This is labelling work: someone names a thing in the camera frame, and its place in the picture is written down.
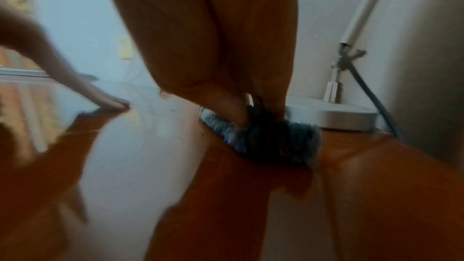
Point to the person's left hand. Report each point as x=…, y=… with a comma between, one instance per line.
x=43, y=42

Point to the person's right hand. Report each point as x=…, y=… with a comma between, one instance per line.
x=203, y=33

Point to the cream wall socket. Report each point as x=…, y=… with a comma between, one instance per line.
x=125, y=48

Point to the white desk lamp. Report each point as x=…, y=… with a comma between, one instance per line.
x=337, y=113

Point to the white window sill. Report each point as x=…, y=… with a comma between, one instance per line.
x=43, y=73

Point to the grey-blue fluffy cleaning cloth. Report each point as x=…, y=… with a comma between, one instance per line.
x=275, y=142

